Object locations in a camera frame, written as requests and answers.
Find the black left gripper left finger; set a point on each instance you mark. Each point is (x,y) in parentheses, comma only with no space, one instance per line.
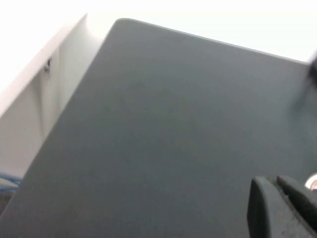
(265,213)

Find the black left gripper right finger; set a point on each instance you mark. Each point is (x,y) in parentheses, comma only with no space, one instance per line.
(303,210)

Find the white adhesive tape roll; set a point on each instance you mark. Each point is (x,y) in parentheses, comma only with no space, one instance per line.
(312,182)

